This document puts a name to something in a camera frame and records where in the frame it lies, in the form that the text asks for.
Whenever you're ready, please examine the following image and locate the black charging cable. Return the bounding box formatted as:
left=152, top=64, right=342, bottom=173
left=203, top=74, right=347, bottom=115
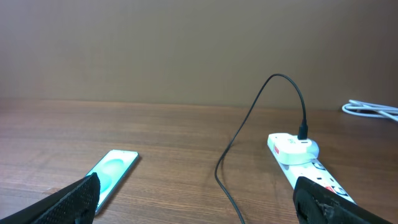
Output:
left=214, top=73, right=309, bottom=224

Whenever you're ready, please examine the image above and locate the turquoise screen smartphone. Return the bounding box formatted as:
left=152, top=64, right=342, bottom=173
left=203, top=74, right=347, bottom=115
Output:
left=86, top=149, right=139, bottom=215

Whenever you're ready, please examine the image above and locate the white power strip cord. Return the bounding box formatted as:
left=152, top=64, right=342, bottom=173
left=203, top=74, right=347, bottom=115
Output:
left=341, top=99, right=398, bottom=123

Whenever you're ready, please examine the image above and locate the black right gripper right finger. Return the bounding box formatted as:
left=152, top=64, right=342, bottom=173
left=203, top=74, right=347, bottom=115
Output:
left=293, top=177, right=391, bottom=224

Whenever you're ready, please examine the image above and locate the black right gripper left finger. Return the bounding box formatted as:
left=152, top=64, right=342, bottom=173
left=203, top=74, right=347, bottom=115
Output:
left=1, top=172, right=100, bottom=224

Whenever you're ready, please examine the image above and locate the white power strip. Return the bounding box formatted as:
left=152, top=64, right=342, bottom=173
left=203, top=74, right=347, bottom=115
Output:
left=277, top=159, right=356, bottom=203

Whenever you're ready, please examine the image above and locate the white charger adapter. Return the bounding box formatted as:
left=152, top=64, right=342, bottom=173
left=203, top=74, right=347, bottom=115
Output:
left=267, top=133, right=320, bottom=166

